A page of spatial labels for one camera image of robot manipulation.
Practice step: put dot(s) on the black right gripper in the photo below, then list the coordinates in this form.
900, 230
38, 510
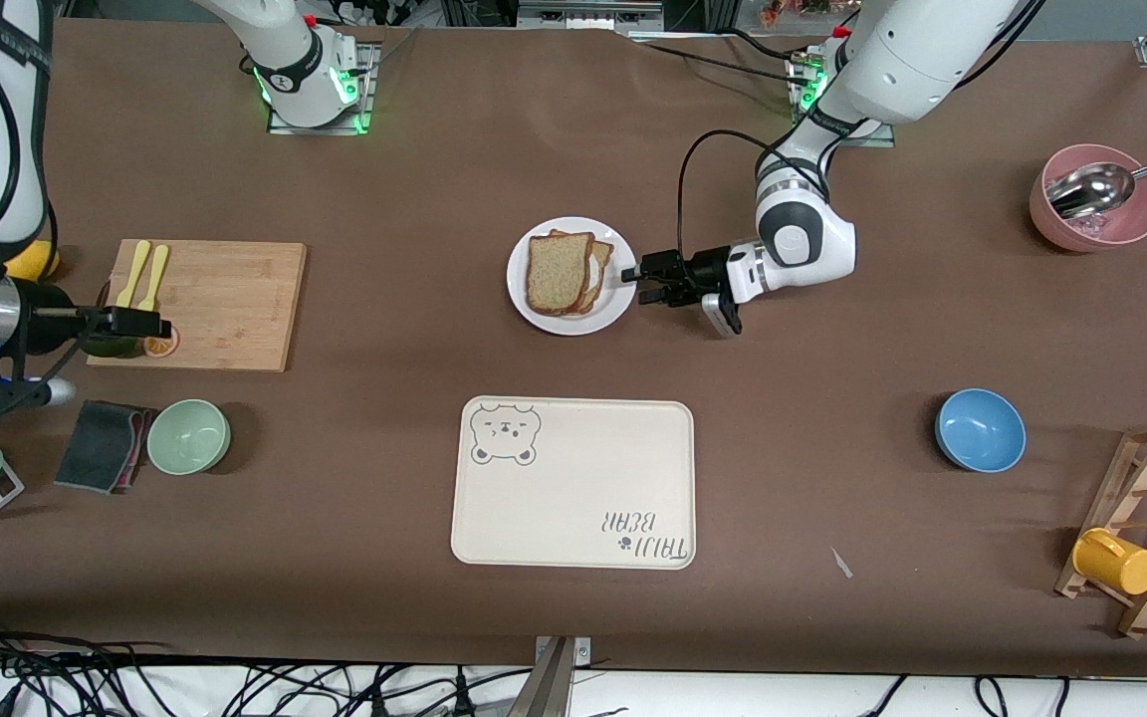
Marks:
48, 321

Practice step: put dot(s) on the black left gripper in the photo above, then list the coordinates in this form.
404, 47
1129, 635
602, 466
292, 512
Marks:
704, 271

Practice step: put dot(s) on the white round plate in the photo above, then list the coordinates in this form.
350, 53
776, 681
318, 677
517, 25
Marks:
618, 299

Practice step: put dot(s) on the plain bread slice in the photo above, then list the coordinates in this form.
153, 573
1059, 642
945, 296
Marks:
559, 274

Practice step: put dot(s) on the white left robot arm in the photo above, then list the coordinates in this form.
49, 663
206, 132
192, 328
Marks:
912, 60

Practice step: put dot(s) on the orange slice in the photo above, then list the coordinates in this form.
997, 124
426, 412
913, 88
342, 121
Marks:
160, 348

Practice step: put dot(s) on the green avocado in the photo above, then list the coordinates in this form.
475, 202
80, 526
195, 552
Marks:
111, 349

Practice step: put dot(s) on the yellow plastic fork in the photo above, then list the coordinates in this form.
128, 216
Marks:
152, 279

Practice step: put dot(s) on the bread slice under egg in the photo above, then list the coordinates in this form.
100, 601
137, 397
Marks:
605, 257

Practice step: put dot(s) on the fried egg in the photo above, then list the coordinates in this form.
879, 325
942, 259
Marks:
594, 271

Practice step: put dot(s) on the wooden cutting board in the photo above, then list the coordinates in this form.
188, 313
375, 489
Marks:
235, 299

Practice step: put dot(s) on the yellow lemon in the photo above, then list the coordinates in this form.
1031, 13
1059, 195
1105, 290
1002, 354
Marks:
36, 264

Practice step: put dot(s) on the pale green bowl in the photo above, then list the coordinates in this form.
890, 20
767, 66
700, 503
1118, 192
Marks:
188, 436

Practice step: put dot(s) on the dark folded cloth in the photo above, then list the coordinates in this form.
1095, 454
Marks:
101, 448

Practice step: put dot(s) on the cream bear print tray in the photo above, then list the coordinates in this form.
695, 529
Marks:
573, 498

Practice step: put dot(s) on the small white paper scrap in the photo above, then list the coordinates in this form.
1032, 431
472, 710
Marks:
841, 563

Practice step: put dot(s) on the blue bowl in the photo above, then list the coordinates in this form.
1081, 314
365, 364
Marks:
980, 430

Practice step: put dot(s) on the metal scoop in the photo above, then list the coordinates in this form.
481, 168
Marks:
1091, 187

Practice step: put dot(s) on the pink bowl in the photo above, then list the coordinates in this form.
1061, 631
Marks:
1131, 224

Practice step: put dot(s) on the wooden cup rack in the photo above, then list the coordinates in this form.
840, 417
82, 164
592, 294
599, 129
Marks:
1146, 468

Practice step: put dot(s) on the yellow cup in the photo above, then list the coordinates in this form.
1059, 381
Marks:
1116, 563

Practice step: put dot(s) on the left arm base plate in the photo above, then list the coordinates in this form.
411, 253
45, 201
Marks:
887, 142

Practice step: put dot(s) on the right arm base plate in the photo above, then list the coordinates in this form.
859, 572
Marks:
366, 100

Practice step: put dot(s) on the metal table edge bracket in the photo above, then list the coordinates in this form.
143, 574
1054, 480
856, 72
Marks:
556, 677

